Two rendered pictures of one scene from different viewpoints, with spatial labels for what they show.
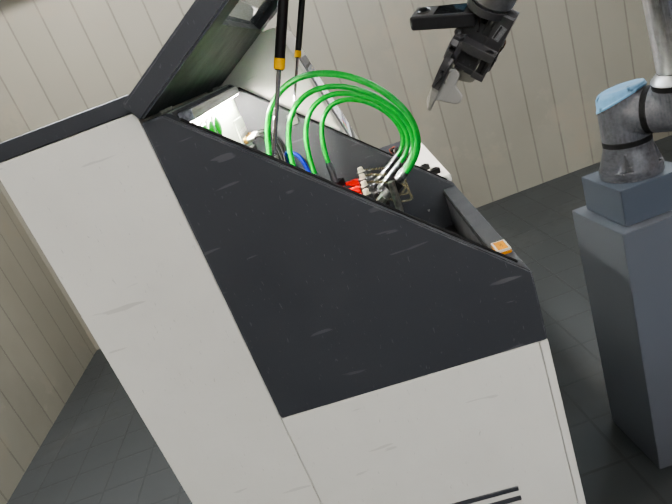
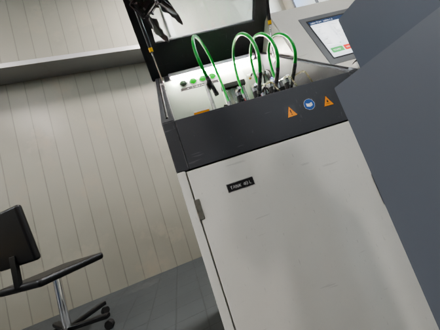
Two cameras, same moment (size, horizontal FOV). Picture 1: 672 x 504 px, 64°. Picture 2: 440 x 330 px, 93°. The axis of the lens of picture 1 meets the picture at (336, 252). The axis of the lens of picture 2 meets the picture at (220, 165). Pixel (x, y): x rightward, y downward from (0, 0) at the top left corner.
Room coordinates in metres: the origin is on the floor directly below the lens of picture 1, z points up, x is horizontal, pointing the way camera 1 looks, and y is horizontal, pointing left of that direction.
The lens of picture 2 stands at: (0.89, -0.96, 0.69)
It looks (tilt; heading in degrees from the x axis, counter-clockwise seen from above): 7 degrees up; 76
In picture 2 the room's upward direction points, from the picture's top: 19 degrees counter-clockwise
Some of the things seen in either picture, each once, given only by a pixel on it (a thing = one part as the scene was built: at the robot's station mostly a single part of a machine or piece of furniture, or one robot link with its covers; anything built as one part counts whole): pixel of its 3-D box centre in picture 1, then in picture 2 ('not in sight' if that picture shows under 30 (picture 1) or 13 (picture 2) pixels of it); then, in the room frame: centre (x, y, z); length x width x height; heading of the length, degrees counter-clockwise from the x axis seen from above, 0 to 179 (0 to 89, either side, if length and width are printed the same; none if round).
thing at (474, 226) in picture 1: (482, 246); (273, 118); (1.26, -0.36, 0.87); 0.62 x 0.04 x 0.16; 173
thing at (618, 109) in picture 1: (625, 110); not in sight; (1.30, -0.81, 1.07); 0.13 x 0.12 x 0.14; 35
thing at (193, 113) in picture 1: (214, 101); (212, 65); (1.32, 0.14, 1.43); 0.54 x 0.03 x 0.02; 173
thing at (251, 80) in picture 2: (263, 168); (262, 89); (1.56, 0.11, 1.20); 0.13 x 0.03 x 0.31; 173
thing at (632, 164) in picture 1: (628, 154); not in sight; (1.30, -0.80, 0.95); 0.15 x 0.15 x 0.10
